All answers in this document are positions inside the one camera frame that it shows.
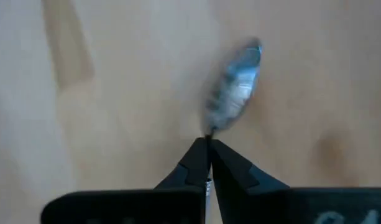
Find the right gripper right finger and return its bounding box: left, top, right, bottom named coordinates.
left=209, top=139, right=381, bottom=224

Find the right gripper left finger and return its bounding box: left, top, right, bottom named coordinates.
left=40, top=137, right=210, bottom=224

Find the orange handled silver spoon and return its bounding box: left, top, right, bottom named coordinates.
left=201, top=37, right=264, bottom=224

